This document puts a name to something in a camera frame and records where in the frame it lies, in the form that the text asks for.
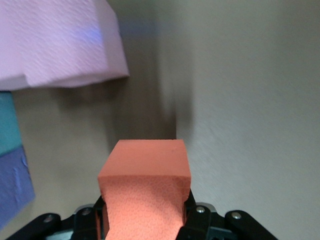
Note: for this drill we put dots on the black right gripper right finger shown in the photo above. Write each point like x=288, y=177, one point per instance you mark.
x=197, y=222

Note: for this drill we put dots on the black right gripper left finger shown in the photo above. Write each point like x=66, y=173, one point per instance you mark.
x=86, y=225

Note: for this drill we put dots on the orange foam cube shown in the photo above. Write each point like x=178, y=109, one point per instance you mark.
x=145, y=175

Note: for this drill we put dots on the purple foam cube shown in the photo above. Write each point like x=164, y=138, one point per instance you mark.
x=12, y=180

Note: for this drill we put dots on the cyan foam cube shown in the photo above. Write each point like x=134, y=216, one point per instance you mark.
x=8, y=120

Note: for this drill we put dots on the pink foam cube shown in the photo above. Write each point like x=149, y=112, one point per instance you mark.
x=87, y=55

